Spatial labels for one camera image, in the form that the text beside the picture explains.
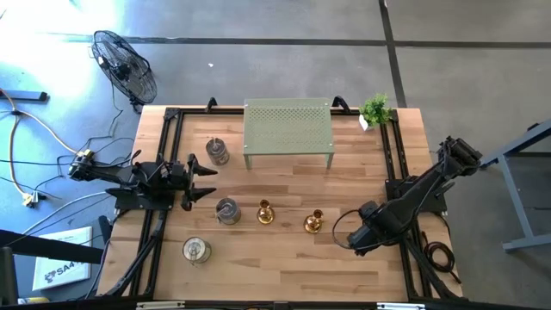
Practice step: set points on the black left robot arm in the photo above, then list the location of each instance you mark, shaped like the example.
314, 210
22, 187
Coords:
112, 172

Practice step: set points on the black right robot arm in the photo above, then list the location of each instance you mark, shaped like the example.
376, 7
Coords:
422, 189

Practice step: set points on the green perforated metal shelf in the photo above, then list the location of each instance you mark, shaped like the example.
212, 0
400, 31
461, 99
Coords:
301, 129

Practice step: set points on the black upright post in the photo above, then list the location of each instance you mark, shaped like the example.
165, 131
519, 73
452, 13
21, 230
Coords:
8, 275

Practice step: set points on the silver jar table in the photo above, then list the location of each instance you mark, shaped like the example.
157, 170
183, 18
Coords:
228, 213

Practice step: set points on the white printed board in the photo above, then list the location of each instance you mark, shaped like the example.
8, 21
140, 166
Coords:
64, 275

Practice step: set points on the grey-blue metal table frame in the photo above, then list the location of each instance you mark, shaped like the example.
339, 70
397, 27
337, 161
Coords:
513, 194

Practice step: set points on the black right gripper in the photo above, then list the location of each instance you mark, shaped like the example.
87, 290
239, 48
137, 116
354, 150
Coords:
363, 241

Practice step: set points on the green plant in white pot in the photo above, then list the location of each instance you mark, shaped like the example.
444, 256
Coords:
375, 111

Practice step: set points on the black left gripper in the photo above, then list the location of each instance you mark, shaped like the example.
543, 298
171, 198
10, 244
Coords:
172, 176

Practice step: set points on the silver jar front left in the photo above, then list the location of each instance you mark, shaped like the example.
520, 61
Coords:
196, 250

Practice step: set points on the small yellow object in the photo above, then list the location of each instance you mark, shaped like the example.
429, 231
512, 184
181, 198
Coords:
32, 300

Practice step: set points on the glass candle jar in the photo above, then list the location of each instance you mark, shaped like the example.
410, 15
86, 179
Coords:
217, 155

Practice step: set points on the black floor fan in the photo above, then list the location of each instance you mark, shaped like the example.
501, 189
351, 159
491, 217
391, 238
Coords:
125, 69

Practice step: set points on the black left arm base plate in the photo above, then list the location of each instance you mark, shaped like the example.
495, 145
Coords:
129, 202

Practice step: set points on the black stand beam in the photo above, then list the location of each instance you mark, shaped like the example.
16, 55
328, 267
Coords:
43, 246

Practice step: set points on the black floor bar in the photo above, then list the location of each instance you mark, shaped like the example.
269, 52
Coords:
26, 95

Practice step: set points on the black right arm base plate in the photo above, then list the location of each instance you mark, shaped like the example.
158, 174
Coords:
438, 207

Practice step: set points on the brass candlestick holder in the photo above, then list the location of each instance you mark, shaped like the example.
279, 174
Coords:
312, 225
265, 216

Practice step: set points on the black aluminium table frame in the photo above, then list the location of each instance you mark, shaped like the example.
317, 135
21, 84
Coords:
202, 111

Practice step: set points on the white metal bracket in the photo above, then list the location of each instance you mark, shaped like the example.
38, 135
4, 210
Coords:
400, 306
159, 305

